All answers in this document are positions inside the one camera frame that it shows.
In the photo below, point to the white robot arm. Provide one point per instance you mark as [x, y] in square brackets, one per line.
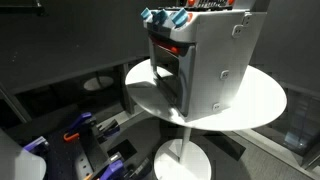
[16, 160]

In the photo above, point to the grey toy stove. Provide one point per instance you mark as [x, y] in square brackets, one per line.
[213, 50]

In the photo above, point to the large blue stove knob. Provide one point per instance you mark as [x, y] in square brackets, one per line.
[180, 17]

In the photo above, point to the small blue stove knob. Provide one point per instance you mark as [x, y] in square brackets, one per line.
[145, 13]

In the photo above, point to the red stove button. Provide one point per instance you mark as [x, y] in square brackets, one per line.
[191, 2]
[230, 1]

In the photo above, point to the dark grey oven door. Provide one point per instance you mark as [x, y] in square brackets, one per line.
[186, 83]

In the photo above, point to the black spring clamp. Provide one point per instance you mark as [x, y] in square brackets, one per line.
[110, 128]

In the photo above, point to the purple clamp with orange tip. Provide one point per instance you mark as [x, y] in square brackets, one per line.
[80, 120]

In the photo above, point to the purple spring clamp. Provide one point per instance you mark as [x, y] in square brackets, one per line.
[35, 144]
[113, 166]

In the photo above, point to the black mounting plate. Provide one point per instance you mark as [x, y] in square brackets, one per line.
[66, 156]

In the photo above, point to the black frame post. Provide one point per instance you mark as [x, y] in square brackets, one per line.
[126, 96]

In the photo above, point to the white round pedestal base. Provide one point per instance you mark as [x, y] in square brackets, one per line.
[98, 83]

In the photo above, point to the white round pedestal table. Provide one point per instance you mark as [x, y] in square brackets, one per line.
[260, 100]

